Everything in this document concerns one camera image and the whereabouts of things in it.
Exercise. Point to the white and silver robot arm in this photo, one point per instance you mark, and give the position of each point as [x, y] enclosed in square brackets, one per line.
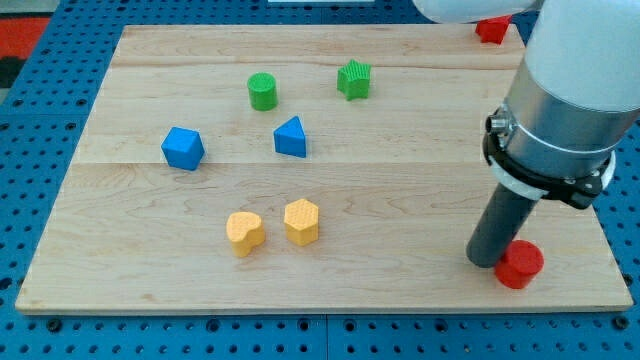
[577, 89]

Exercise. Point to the yellow hexagon block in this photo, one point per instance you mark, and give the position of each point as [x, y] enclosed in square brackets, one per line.
[301, 220]

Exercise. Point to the blue triangle block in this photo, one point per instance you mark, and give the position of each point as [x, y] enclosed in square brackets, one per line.
[290, 138]

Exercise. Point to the yellow heart block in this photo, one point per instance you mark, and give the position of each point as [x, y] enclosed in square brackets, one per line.
[245, 231]

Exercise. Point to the light wooden board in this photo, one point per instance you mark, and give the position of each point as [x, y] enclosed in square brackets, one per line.
[323, 169]

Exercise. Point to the green star block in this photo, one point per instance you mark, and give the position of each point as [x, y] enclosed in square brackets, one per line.
[353, 80]

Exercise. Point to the green cylinder block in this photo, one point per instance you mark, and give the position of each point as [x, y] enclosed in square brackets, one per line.
[262, 90]

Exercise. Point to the blue cube block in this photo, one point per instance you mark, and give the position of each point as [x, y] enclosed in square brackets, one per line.
[183, 148]

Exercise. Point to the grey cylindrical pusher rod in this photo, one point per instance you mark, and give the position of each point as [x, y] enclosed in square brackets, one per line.
[497, 227]

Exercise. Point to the red cylinder block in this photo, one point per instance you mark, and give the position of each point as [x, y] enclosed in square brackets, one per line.
[521, 262]

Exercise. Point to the red block at back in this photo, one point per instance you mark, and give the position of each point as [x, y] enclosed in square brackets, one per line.
[493, 30]

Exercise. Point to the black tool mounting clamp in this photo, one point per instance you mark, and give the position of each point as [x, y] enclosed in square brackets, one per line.
[550, 180]

